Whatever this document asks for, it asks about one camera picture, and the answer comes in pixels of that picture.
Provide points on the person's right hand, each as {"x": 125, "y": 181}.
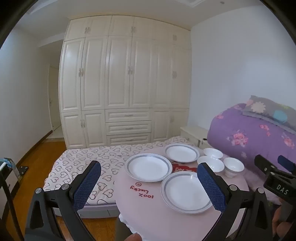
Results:
{"x": 276, "y": 220}

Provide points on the heart print bed sheet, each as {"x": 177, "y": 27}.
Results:
{"x": 76, "y": 162}

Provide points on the black metal floor bracket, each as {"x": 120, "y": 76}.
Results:
{"x": 23, "y": 170}

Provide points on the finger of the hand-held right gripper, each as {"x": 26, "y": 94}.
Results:
{"x": 286, "y": 162}
{"x": 263, "y": 163}

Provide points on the cream panelled wardrobe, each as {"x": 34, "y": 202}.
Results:
{"x": 115, "y": 81}

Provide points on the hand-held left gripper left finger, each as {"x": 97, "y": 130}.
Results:
{"x": 87, "y": 183}

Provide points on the white door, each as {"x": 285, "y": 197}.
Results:
{"x": 54, "y": 104}

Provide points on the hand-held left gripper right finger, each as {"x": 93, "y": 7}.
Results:
{"x": 211, "y": 187}

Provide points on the grey floral pillow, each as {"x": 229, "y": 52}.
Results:
{"x": 266, "y": 106}

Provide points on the purple floral quilt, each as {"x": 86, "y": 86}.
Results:
{"x": 242, "y": 129}

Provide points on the white bowl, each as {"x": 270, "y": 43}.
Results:
{"x": 214, "y": 165}
{"x": 212, "y": 153}
{"x": 233, "y": 165}

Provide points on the pink printed round table cover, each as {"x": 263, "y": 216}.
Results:
{"x": 143, "y": 208}

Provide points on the cream nightstand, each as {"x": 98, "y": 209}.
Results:
{"x": 194, "y": 133}

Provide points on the person's left hand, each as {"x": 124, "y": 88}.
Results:
{"x": 133, "y": 237}

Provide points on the white plate grey rim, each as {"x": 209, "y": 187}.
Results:
{"x": 182, "y": 192}
{"x": 182, "y": 153}
{"x": 148, "y": 168}

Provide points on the blue plastic packet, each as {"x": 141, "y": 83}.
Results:
{"x": 7, "y": 161}

